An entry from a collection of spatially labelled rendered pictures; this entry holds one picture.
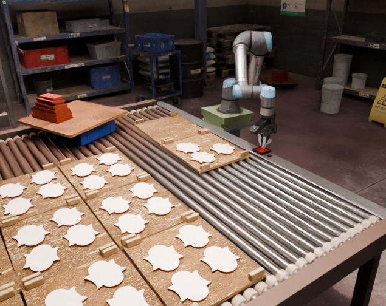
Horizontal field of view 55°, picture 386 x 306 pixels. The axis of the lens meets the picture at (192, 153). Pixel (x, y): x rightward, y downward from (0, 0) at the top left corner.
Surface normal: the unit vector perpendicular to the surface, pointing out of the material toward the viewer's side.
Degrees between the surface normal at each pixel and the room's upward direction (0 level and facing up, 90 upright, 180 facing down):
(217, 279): 0
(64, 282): 0
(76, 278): 0
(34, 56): 90
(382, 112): 78
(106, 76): 90
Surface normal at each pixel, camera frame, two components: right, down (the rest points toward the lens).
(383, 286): -0.02, -0.90
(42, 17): 0.71, 0.39
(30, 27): 0.75, 0.18
